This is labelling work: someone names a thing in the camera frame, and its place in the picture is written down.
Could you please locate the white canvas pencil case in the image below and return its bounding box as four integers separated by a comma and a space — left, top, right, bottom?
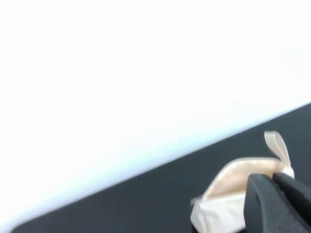
190, 130, 296, 233

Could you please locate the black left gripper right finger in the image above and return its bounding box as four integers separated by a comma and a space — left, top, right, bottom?
272, 171, 311, 233

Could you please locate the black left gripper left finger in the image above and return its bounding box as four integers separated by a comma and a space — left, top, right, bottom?
243, 172, 276, 233

